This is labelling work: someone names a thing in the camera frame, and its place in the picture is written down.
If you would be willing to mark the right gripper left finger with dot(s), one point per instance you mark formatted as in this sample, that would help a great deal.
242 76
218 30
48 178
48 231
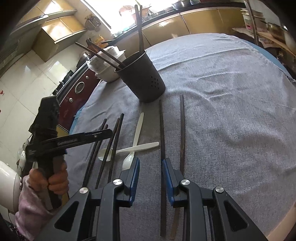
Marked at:
127 191

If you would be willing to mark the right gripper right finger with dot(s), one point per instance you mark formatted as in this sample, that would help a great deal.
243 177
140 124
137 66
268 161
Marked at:
177 188

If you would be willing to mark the white plastic spoon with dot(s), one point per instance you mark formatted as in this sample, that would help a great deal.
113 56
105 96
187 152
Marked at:
128 160
136 148

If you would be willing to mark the black utensil holder cup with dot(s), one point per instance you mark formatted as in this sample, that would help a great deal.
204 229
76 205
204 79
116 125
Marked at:
140 75

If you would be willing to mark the pink left sleeve forearm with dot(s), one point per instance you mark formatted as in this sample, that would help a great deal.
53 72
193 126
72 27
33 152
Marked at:
32 215

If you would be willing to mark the left hand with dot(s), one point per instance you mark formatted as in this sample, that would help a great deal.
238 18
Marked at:
57 183

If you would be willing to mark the white appliance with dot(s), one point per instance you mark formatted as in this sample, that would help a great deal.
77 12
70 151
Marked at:
10 187

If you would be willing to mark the gas stove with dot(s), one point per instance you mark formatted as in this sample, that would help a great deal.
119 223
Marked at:
63 82

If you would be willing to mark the grey tablecloth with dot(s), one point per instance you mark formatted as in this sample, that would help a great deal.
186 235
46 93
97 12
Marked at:
239 116

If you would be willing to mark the white stacked bowls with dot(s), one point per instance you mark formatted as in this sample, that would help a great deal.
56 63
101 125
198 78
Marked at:
102 69

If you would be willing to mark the range hood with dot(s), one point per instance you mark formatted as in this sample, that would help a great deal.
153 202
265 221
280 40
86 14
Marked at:
20 41

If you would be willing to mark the yellow upper cabinet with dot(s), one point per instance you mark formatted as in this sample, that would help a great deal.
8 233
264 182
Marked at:
56 35

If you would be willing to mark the yellow oil bottle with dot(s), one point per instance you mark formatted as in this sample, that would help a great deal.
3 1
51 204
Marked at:
98 41

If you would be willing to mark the blue table cover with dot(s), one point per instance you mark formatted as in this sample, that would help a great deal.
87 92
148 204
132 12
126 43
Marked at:
268 55

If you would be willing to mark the yellow lower cabinets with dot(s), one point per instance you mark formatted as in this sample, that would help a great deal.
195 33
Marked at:
196 21

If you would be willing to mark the wooden shelf rack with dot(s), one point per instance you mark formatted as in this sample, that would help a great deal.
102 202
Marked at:
276 34

